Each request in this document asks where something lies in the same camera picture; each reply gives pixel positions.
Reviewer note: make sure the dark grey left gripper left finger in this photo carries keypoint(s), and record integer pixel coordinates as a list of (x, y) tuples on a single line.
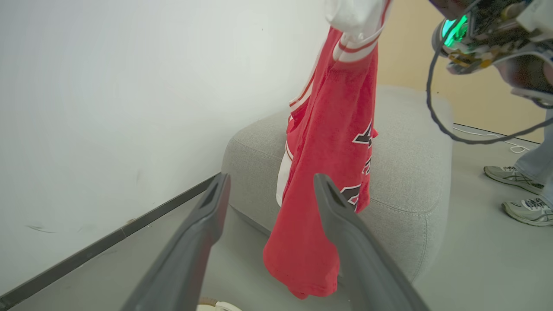
[(185, 255)]

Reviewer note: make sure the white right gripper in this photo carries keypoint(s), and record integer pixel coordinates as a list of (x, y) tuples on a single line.
[(497, 43)]

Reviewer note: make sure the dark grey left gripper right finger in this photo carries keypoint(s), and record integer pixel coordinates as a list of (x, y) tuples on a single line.
[(363, 259)]

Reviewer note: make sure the red jersey with navy letters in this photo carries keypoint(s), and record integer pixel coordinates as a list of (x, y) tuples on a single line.
[(328, 172)]

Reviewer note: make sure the white perforated laundry basket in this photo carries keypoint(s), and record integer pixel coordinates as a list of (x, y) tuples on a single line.
[(216, 306)]

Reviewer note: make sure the black baseboard strip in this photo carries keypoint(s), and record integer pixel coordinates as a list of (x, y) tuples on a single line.
[(108, 239)]

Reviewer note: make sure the blue jeans leg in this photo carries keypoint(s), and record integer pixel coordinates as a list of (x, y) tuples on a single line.
[(540, 160)]

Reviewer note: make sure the grey sneaker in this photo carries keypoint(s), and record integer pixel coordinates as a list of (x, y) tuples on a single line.
[(512, 177), (529, 211)]

